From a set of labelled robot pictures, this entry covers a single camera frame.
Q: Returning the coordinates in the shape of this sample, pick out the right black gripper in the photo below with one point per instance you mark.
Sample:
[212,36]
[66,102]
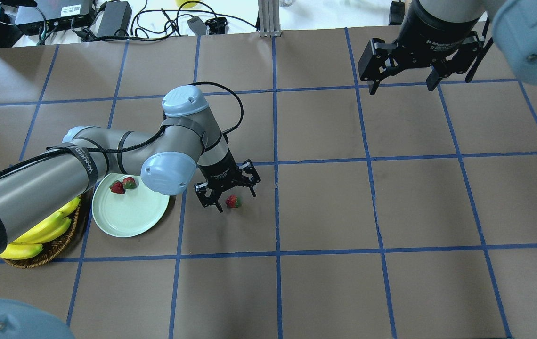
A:
[431,38]

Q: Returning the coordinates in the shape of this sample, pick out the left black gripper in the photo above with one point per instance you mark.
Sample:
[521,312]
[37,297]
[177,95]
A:
[218,171]

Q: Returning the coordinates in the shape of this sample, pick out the greenish red strawberry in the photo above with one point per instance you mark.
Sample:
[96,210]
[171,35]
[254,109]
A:
[129,183]

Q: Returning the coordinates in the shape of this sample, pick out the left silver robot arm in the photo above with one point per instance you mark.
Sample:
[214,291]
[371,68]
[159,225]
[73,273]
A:
[188,139]

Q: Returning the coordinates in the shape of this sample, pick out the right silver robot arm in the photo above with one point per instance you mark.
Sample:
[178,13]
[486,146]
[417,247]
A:
[511,25]

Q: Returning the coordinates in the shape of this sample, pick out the light green plate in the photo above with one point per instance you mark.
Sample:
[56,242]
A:
[129,214]

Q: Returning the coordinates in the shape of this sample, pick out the brown wicker basket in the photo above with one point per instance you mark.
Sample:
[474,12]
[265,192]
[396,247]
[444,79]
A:
[47,249]

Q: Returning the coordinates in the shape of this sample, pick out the black power adapter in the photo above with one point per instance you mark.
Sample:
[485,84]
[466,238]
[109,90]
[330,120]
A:
[115,19]

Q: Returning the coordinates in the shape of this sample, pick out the yellow banana bunch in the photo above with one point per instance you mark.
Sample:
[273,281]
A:
[42,230]

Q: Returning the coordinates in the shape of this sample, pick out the aluminium frame post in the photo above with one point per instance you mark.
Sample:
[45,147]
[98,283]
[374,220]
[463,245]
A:
[269,18]

